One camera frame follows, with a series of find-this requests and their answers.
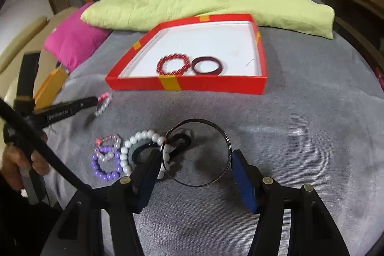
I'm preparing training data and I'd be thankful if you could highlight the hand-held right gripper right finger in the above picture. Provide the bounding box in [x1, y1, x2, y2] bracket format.
[230, 149, 350, 256]

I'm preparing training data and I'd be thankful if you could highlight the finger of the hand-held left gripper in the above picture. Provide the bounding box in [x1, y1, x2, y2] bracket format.
[45, 96, 99, 126]

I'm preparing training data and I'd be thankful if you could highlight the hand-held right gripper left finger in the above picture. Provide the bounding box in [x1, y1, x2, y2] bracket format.
[40, 150, 162, 256]

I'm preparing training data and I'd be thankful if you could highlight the pink clear bead bracelet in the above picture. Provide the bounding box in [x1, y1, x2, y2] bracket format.
[95, 92, 113, 117]
[94, 134, 123, 163]

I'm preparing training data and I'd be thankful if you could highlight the silver cuff bangle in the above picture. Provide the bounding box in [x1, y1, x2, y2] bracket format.
[161, 119, 232, 187]

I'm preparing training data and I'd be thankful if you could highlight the white bead bracelet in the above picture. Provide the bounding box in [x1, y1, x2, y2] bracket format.
[120, 130, 167, 180]

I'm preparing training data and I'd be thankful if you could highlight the purple bead bracelet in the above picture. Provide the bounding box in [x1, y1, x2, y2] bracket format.
[91, 146, 122, 181]

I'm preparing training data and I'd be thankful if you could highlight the red cardboard box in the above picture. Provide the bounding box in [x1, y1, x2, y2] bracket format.
[105, 14, 268, 95]

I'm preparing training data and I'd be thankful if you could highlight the person's left hand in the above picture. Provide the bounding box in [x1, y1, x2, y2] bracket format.
[1, 143, 50, 191]

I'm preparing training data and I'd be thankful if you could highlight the orange box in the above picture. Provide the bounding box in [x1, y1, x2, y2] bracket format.
[33, 67, 69, 111]

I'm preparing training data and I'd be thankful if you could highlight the beige sofa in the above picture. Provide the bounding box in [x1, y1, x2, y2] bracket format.
[0, 7, 78, 107]

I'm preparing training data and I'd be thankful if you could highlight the magenta cushion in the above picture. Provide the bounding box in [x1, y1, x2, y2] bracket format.
[43, 2, 112, 73]

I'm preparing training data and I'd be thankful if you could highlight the dark maroon bangle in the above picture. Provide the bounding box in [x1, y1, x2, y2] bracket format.
[191, 56, 224, 76]

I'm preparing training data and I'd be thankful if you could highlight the light green pillow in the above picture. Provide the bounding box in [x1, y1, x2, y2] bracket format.
[80, 0, 336, 40]

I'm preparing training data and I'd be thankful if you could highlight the black cable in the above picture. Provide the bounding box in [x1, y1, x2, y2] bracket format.
[0, 97, 93, 193]

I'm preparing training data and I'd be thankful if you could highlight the red bead bracelet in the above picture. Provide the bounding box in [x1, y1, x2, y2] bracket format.
[156, 54, 191, 76]

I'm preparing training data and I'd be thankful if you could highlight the dark wooden furniture frame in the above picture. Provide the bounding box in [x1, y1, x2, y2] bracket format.
[303, 0, 384, 89]

